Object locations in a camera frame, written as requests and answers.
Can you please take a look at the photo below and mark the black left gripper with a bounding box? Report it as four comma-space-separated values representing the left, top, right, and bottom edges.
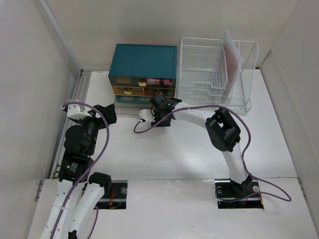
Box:
75, 104, 116, 155

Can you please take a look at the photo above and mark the pink lid marker tube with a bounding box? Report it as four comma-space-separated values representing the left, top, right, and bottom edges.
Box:
147, 78, 172, 86

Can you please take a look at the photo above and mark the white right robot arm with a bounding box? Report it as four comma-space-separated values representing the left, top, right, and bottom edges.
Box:
150, 94, 252, 196

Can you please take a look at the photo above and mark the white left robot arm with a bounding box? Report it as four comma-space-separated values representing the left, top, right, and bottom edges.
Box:
40, 101, 117, 239

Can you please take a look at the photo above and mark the teal drawer organizer box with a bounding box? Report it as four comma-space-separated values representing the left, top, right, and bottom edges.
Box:
108, 44, 177, 92

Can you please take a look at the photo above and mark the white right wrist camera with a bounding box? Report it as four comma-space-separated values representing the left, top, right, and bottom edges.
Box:
139, 109, 155, 122

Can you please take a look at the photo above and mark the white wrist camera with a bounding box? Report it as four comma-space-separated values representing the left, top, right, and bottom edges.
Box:
61, 104, 91, 120
139, 109, 155, 122

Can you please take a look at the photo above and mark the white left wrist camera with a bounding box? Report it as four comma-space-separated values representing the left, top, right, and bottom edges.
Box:
61, 104, 91, 120

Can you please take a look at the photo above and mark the white wire file rack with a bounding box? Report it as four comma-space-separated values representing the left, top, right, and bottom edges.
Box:
175, 37, 259, 114

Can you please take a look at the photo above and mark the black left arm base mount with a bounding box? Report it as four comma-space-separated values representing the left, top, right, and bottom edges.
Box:
96, 181, 128, 210

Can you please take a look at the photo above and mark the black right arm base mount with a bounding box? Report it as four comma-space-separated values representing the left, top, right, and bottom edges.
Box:
214, 178, 264, 209

